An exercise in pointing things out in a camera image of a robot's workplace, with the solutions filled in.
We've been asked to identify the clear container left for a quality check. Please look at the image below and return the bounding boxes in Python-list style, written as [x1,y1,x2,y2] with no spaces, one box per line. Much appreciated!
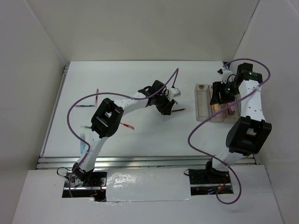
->
[194,84,212,122]

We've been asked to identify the pink cap highlighter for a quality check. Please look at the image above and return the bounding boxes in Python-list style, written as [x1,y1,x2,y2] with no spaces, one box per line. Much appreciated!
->
[227,103,236,116]

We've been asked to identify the orange cap highlighter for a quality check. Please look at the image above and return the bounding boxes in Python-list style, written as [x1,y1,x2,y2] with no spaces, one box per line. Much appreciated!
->
[211,104,221,118]

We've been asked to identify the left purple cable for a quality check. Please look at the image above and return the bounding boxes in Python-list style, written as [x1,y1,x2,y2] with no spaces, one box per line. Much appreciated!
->
[66,67,179,199]

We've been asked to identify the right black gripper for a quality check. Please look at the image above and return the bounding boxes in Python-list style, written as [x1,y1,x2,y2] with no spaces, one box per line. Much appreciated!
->
[210,80,241,105]

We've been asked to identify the blue cap highlighter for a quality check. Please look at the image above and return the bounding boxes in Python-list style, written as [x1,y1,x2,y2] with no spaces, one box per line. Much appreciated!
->
[79,133,86,154]

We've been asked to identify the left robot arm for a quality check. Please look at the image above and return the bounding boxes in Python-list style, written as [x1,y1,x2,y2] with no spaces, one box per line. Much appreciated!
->
[72,80,180,186]

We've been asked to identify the aluminium frame rail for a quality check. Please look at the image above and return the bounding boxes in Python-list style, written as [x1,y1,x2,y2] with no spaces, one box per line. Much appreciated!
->
[36,156,257,168]

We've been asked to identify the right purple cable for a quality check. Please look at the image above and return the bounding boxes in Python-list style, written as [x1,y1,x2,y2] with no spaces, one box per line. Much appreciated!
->
[187,58,272,206]

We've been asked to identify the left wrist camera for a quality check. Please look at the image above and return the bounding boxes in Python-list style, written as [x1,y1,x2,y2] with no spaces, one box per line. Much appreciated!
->
[168,87,181,100]

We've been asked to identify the red refill pen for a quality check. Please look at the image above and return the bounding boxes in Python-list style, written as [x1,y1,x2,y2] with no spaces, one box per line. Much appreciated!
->
[171,108,186,113]

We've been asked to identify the purple cable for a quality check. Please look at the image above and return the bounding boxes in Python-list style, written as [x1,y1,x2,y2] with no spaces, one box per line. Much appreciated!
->
[187,58,272,206]
[66,67,179,199]

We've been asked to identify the red gel pen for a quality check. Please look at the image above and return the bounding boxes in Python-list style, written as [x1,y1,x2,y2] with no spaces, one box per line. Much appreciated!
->
[120,123,135,130]

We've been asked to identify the clear container middle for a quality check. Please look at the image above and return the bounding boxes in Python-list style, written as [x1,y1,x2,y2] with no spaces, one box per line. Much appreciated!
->
[207,84,227,123]

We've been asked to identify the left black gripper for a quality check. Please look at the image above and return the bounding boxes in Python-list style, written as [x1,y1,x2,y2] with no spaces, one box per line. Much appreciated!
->
[154,92,175,115]

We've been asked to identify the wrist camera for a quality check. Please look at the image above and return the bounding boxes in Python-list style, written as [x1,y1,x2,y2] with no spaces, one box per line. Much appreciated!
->
[217,67,233,83]
[168,87,181,100]

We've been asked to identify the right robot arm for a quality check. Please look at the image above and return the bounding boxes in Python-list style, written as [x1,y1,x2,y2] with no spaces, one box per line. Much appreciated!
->
[204,63,272,183]

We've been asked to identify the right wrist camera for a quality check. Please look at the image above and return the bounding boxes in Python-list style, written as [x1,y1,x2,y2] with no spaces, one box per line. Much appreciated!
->
[217,67,233,83]

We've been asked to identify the dark teal pen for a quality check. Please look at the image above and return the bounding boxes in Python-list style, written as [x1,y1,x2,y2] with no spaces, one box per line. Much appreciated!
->
[75,105,95,108]

